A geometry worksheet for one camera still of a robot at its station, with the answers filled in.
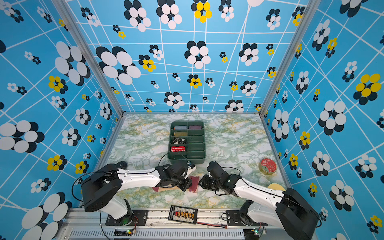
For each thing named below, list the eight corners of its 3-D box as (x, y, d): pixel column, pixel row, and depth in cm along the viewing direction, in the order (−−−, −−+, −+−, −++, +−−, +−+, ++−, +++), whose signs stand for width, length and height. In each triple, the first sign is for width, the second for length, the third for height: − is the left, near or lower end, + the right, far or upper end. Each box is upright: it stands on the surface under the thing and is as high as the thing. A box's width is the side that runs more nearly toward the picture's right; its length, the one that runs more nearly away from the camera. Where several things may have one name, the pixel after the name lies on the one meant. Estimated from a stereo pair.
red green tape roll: (260, 174, 90) (262, 172, 86) (256, 161, 95) (258, 158, 92) (276, 174, 90) (279, 171, 86) (271, 161, 95) (274, 158, 92)
